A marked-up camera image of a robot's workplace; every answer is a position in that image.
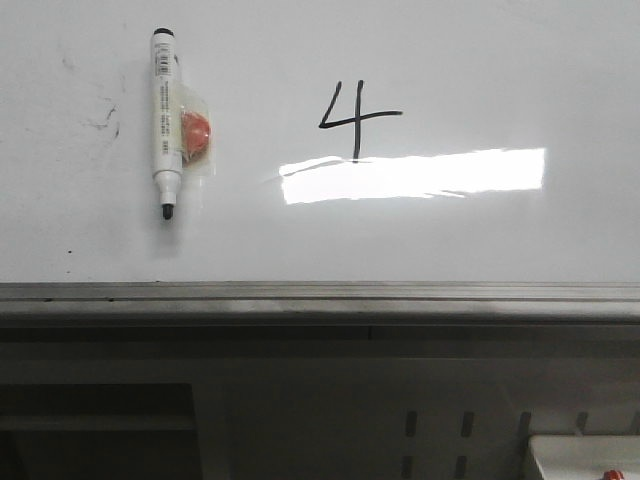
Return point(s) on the red round magnet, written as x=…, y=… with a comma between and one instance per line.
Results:
x=196, y=132

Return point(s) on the clear adhesive tape piece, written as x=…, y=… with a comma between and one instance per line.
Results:
x=200, y=164

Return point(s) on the grey metal whiteboard tray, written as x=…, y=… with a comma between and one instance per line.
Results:
x=318, y=304

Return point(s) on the small red object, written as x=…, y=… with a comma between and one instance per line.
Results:
x=613, y=475

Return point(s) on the white plastic bin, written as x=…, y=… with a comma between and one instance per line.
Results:
x=581, y=457

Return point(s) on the white whiteboard marker pen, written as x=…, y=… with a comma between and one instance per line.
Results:
x=167, y=150

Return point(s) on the white whiteboard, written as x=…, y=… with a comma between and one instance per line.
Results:
x=352, y=140

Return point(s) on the white slotted metal panel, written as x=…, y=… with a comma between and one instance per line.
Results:
x=402, y=418

